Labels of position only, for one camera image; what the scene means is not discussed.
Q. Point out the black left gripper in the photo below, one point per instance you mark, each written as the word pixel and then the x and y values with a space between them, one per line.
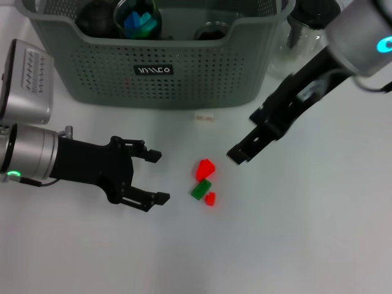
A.
pixel 88 165

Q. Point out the red-orange sloped brick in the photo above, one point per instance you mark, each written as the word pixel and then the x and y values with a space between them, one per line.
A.
pixel 204 170

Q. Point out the glass carafe with black lid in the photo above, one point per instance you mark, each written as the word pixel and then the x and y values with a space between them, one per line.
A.
pixel 291 61

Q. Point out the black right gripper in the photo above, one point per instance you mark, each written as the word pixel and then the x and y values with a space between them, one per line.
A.
pixel 294 98

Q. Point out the green two-stud brick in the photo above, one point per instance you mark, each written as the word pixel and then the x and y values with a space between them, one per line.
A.
pixel 200 190
pixel 141 34

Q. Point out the silver connector stub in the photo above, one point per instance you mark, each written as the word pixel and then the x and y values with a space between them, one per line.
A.
pixel 69 131

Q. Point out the grey-green perforated storage bin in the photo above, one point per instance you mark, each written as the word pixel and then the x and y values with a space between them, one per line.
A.
pixel 183 88

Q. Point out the black ceramic teapot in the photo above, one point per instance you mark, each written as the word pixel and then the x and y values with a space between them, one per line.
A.
pixel 95 21

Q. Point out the glass teacup with black sleeve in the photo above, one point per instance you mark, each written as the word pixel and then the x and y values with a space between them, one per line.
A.
pixel 211 30
pixel 119 18

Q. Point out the blue square building plate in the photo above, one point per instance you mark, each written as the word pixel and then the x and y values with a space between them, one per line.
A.
pixel 131 21

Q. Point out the small red-orange notched brick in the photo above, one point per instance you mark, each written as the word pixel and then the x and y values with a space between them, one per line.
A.
pixel 210 199

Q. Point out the teal square building plate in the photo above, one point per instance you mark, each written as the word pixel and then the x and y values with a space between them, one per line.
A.
pixel 147 23

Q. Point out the white building brick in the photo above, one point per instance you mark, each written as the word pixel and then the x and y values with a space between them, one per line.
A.
pixel 204 118

